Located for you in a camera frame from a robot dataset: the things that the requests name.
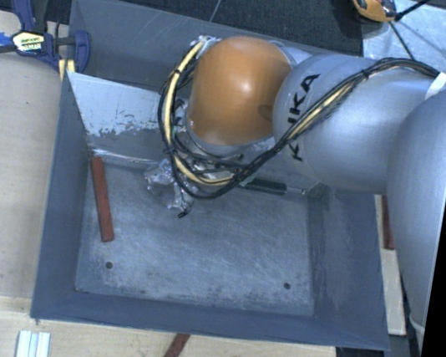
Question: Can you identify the dark green flat block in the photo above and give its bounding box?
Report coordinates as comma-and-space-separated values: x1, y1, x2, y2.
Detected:
241, 175, 289, 197

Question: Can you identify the grey metal bin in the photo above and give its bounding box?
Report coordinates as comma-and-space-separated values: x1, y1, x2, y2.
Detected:
18, 0, 441, 357

